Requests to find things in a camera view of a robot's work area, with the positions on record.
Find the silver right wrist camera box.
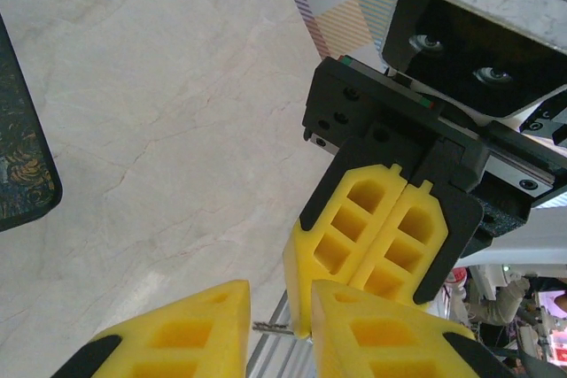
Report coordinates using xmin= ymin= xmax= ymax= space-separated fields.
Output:
xmin=380 ymin=0 xmax=567 ymax=127

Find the starry night print tin box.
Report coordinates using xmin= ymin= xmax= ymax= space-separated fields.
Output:
xmin=0 ymin=12 xmax=64 ymax=234

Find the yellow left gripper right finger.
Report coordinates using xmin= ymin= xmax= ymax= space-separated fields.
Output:
xmin=309 ymin=279 xmax=517 ymax=378

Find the person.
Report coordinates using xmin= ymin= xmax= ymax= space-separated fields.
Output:
xmin=464 ymin=275 xmax=532 ymax=330

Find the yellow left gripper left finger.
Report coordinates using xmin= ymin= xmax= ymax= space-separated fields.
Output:
xmin=50 ymin=279 xmax=252 ymax=378

